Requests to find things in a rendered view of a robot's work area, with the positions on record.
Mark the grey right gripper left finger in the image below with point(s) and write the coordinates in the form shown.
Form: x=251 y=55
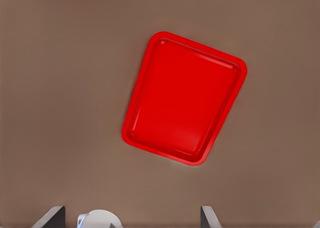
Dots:
x=53 y=218

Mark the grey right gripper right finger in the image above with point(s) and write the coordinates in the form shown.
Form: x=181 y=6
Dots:
x=209 y=218

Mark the white cup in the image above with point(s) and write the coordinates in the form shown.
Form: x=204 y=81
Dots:
x=100 y=219

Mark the red plastic tray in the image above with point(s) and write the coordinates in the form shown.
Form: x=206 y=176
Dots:
x=183 y=97

